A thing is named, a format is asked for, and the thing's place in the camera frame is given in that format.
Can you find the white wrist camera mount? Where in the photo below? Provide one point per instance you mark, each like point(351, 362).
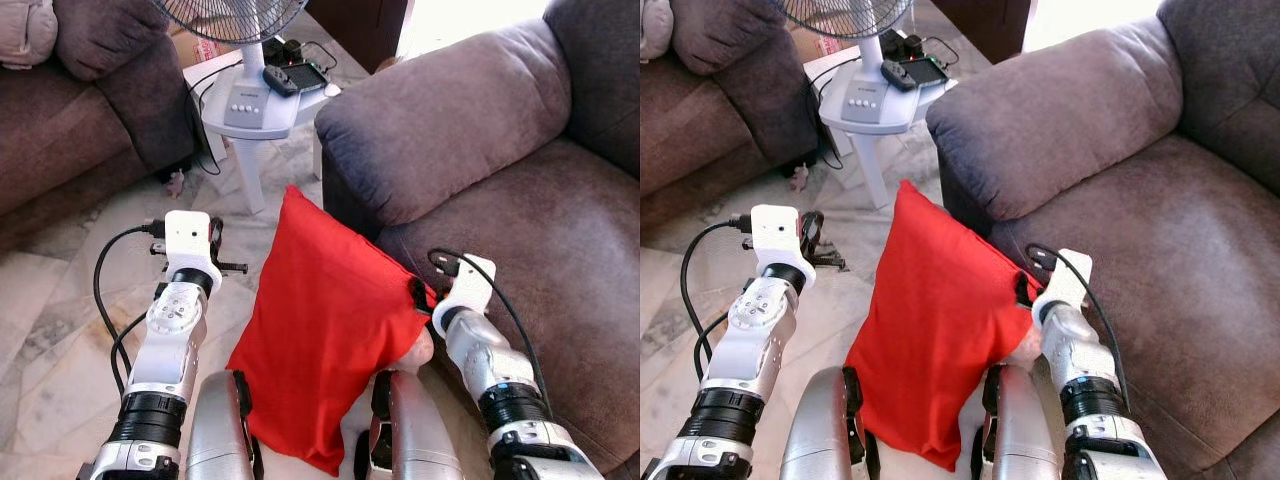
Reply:
point(1068, 282)
point(188, 235)
point(775, 232)
point(470, 285)

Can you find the silver robot leg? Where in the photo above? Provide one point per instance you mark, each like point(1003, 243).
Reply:
point(415, 430)
point(215, 430)
point(820, 430)
point(1020, 430)

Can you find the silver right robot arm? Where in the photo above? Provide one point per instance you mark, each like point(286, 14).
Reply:
point(1075, 350)
point(480, 360)

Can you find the black handheld device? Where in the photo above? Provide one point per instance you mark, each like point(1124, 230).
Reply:
point(912, 73)
point(295, 78)

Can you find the beige cushion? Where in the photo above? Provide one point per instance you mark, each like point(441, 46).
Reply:
point(655, 30)
point(25, 30)

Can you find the silver left robot leg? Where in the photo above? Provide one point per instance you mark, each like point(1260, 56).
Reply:
point(215, 430)
point(820, 430)

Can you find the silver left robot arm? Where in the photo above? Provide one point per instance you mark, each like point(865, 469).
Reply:
point(750, 340)
point(165, 340)

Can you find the dark brown fabric sofa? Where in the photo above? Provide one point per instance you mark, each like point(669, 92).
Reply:
point(60, 130)
point(700, 120)

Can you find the silver right robot leg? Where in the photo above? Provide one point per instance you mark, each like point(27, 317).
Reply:
point(415, 430)
point(1020, 430)

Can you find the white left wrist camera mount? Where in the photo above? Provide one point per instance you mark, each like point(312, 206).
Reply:
point(775, 232)
point(188, 235)

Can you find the printed cardboard box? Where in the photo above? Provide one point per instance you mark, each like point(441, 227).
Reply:
point(195, 48)
point(815, 45)

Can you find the black power adapter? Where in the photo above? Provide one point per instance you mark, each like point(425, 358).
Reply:
point(283, 50)
point(905, 44)

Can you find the grey-brown fabric sofa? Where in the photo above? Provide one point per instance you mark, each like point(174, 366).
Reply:
point(520, 250)
point(1150, 250)

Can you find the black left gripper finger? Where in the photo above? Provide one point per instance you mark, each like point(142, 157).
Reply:
point(830, 262)
point(232, 268)

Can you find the white table fan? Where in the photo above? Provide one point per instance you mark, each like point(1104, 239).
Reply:
point(868, 95)
point(250, 100)

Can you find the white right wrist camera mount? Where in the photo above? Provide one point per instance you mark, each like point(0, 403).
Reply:
point(470, 285)
point(1068, 282)

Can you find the dark brown wooden door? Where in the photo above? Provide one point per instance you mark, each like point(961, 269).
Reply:
point(985, 20)
point(360, 25)

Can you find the small pink floor object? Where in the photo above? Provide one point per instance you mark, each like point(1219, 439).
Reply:
point(176, 184)
point(798, 178)

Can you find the red fabric pillow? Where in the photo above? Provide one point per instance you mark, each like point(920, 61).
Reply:
point(935, 330)
point(320, 330)

